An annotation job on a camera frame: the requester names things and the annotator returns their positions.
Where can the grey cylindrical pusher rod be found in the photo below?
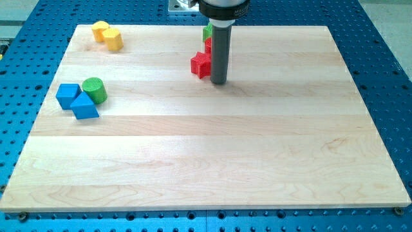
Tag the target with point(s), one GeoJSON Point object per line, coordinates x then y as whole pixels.
{"type": "Point", "coordinates": [220, 49]}

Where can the black round tool flange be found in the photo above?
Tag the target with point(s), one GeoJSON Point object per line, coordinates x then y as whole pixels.
{"type": "Point", "coordinates": [223, 10]}

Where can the red star block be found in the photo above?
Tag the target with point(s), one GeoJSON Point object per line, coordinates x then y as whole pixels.
{"type": "Point", "coordinates": [201, 64]}

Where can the green block behind rod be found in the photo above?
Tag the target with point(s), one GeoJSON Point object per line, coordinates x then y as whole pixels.
{"type": "Point", "coordinates": [206, 32]}

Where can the red block behind rod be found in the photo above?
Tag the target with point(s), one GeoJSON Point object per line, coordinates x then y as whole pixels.
{"type": "Point", "coordinates": [208, 45]}

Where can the yellow hexagon block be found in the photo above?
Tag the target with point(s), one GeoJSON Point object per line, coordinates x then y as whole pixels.
{"type": "Point", "coordinates": [113, 39]}

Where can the yellow cylinder block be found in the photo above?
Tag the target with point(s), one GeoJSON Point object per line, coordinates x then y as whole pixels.
{"type": "Point", "coordinates": [97, 29]}

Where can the light wooden board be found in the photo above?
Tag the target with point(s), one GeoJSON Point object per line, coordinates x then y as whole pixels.
{"type": "Point", "coordinates": [289, 129]}

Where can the green cylinder block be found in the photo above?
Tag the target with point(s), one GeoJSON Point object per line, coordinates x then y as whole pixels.
{"type": "Point", "coordinates": [94, 88]}

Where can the blue triangle block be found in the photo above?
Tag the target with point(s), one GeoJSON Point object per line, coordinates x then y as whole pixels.
{"type": "Point", "coordinates": [83, 107]}

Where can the blue cube block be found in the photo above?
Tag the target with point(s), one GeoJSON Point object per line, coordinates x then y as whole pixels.
{"type": "Point", "coordinates": [66, 94]}

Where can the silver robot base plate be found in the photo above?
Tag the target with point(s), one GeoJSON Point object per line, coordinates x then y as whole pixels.
{"type": "Point", "coordinates": [181, 6]}

